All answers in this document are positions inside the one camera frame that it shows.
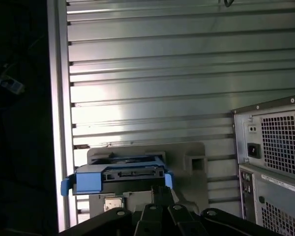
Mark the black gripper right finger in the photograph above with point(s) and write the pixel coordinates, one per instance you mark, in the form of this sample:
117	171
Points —
186	221

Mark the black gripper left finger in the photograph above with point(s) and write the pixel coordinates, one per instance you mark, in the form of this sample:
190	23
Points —
118	221

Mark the hard disk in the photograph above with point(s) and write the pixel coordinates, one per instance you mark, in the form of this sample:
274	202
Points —
88	182

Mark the silver CPU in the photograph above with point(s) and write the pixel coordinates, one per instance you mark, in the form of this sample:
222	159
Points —
114	204

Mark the black open PC case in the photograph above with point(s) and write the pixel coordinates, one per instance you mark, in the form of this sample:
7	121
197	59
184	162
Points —
245	186

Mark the grey parts rack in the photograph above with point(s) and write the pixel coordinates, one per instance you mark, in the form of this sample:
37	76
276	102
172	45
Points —
186	152

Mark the white power strip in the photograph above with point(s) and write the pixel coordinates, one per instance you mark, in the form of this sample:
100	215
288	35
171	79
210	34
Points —
11	83

